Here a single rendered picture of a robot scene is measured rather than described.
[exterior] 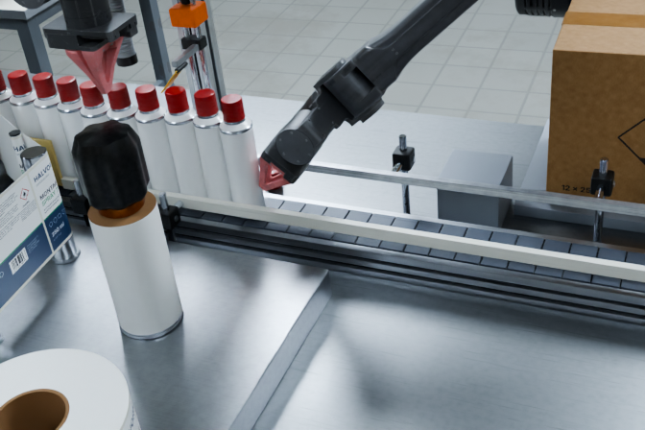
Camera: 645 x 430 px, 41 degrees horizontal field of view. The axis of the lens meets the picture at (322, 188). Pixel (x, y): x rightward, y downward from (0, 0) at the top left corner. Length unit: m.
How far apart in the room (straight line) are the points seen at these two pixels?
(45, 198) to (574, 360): 0.77
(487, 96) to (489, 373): 2.55
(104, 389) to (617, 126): 0.82
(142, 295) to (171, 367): 0.10
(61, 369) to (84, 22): 0.42
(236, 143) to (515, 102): 2.37
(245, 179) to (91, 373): 0.50
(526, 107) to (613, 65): 2.25
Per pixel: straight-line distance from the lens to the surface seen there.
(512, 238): 1.32
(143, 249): 1.13
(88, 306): 1.31
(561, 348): 1.22
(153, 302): 1.18
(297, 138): 1.19
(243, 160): 1.35
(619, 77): 1.33
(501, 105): 3.57
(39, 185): 1.32
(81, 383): 0.97
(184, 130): 1.39
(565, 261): 1.23
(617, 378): 1.19
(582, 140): 1.38
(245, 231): 1.38
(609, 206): 1.26
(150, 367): 1.18
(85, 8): 1.11
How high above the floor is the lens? 1.66
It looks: 32 degrees down
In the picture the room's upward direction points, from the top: 7 degrees counter-clockwise
